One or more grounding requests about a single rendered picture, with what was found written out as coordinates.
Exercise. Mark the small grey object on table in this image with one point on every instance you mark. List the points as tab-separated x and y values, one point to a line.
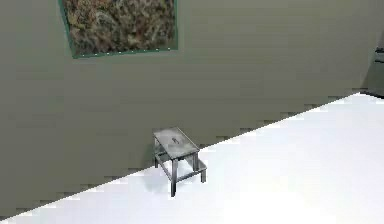
175	140

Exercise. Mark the grey metal side table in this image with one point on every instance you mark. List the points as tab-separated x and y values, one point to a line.
175	146

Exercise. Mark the grey room door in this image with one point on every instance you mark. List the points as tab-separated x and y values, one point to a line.
376	75

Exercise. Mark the green framed wall picture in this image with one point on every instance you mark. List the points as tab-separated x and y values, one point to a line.
120	25

